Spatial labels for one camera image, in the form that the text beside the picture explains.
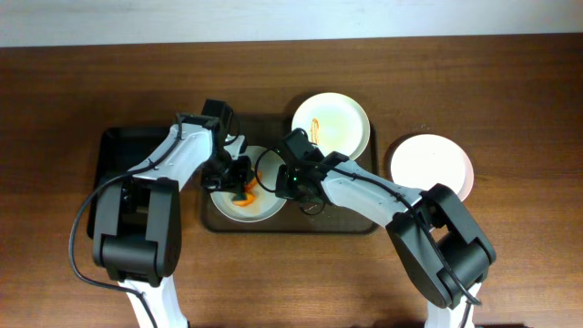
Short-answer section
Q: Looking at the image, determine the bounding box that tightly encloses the cream plate with ketchup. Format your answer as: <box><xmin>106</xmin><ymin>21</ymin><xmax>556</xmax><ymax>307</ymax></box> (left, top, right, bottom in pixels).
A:
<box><xmin>291</xmin><ymin>92</ymin><xmax>371</xmax><ymax>160</ymax></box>

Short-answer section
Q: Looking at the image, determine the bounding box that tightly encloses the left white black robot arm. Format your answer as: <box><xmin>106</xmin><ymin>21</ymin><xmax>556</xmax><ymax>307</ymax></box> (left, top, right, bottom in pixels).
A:
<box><xmin>87</xmin><ymin>108</ymin><xmax>251</xmax><ymax>327</ymax></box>

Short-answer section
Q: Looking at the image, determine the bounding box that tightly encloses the brown serving tray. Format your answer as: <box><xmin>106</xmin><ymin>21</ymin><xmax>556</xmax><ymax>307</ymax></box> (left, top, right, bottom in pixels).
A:
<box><xmin>199</xmin><ymin>114</ymin><xmax>378</xmax><ymax>235</ymax></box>

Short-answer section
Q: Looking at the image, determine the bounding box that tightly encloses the black plastic tray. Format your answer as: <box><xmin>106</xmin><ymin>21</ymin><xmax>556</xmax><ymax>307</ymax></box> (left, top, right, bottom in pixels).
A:
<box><xmin>86</xmin><ymin>126</ymin><xmax>177</xmax><ymax>241</ymax></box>

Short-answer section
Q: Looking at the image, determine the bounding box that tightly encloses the orange green sponge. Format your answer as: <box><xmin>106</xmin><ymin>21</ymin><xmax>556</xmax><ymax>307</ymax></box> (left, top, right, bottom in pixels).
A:
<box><xmin>231</xmin><ymin>171</ymin><xmax>262</xmax><ymax>208</ymax></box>

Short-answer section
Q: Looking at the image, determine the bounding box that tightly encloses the pale green plate with ketchup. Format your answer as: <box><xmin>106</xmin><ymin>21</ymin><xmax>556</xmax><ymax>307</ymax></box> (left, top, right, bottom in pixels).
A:
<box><xmin>210</xmin><ymin>151</ymin><xmax>286</xmax><ymax>223</ymax></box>

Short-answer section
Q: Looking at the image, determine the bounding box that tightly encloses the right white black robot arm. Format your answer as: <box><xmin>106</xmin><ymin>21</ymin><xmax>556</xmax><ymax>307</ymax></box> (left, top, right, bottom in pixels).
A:
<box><xmin>275</xmin><ymin>149</ymin><xmax>496</xmax><ymax>327</ymax></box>

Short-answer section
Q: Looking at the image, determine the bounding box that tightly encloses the pink white plate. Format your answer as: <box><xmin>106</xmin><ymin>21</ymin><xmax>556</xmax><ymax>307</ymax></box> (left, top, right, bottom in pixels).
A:
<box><xmin>389</xmin><ymin>134</ymin><xmax>475</xmax><ymax>201</ymax></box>

